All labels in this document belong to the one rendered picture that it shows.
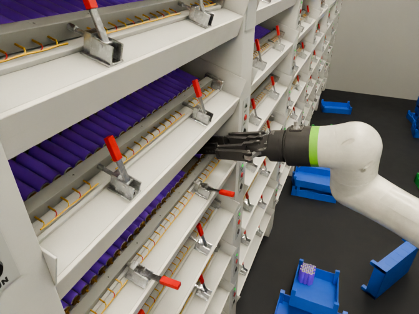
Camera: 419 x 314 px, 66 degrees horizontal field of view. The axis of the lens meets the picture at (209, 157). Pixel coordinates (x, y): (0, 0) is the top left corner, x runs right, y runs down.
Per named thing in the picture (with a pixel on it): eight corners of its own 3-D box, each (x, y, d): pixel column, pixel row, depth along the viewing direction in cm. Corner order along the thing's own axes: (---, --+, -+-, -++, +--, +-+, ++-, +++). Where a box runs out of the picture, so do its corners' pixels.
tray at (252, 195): (275, 165, 169) (286, 144, 161) (236, 245, 122) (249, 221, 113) (240, 147, 173) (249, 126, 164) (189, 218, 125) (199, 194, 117)
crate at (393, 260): (408, 271, 173) (393, 262, 179) (420, 245, 163) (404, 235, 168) (375, 299, 159) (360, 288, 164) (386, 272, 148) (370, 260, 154)
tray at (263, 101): (284, 95, 150) (297, 68, 141) (241, 157, 102) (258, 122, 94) (244, 76, 153) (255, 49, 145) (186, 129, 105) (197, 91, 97)
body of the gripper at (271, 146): (288, 124, 78) (252, 124, 82) (280, 139, 71) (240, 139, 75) (291, 152, 81) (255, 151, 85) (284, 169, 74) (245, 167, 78)
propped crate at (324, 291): (297, 271, 173) (299, 258, 171) (337, 284, 166) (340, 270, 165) (288, 304, 146) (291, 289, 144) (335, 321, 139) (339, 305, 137)
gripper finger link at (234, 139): (261, 137, 78) (264, 134, 79) (222, 134, 84) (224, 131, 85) (263, 152, 80) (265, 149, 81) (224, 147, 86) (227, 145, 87)
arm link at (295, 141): (310, 177, 72) (315, 157, 79) (307, 129, 67) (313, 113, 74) (283, 176, 75) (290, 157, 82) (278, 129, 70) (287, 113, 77)
